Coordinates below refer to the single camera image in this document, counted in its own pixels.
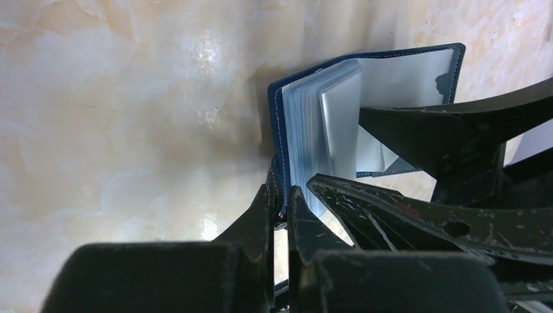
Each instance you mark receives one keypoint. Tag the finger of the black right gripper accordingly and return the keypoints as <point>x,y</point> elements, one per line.
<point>517,234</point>
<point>463,145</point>

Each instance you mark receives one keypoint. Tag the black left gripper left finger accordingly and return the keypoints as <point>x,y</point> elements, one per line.
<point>232,273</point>

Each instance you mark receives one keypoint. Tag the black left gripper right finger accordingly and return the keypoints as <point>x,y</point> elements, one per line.
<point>328,275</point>

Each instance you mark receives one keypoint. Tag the blue card holder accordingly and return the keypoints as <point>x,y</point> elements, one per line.
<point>315,113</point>

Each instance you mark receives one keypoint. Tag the silver card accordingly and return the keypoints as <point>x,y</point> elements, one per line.
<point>340,105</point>

